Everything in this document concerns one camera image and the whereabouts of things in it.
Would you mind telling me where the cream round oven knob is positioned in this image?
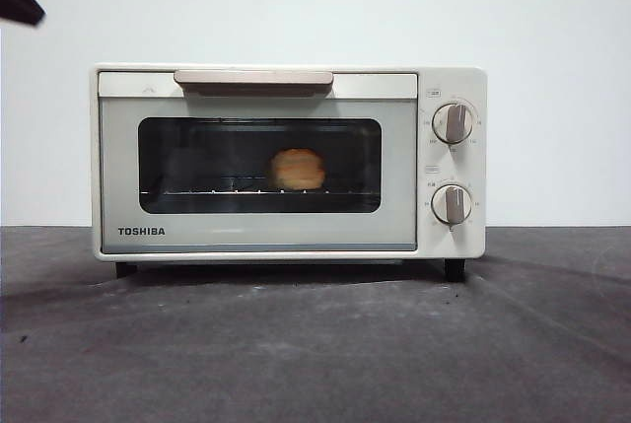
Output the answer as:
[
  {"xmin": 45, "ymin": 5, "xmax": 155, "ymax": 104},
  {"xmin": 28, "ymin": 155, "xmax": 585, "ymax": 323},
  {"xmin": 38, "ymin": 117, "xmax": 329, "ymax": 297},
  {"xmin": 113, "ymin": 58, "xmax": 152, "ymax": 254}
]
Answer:
[
  {"xmin": 431, "ymin": 183, "xmax": 473, "ymax": 226},
  {"xmin": 431, "ymin": 102, "xmax": 476, "ymax": 145}
]

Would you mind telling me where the glass oven door with handle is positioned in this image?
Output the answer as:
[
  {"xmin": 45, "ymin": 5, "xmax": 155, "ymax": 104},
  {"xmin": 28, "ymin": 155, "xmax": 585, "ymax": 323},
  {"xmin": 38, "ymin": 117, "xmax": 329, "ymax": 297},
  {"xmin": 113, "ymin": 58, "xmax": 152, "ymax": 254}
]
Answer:
[{"xmin": 98, "ymin": 70, "xmax": 419, "ymax": 252}]

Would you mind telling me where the cream Toshiba toaster oven body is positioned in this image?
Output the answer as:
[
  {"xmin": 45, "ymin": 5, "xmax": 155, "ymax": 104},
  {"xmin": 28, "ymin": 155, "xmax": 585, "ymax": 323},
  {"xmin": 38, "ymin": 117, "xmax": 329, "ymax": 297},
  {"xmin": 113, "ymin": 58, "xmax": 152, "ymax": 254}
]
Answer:
[{"xmin": 90, "ymin": 64, "xmax": 489, "ymax": 282}]

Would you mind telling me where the metal wire oven rack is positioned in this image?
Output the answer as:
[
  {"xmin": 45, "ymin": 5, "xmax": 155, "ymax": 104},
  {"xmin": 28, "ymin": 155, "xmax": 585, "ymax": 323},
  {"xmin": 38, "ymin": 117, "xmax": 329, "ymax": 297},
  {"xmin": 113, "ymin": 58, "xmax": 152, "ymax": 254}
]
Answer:
[{"xmin": 140, "ymin": 187, "xmax": 381, "ymax": 197}]

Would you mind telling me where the golden brown bread loaf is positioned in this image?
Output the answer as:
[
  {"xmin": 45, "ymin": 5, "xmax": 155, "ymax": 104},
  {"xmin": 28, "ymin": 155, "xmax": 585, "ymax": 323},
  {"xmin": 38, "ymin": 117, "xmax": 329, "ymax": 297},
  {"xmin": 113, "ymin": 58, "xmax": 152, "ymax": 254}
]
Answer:
[{"xmin": 269, "ymin": 148, "xmax": 327, "ymax": 192}]

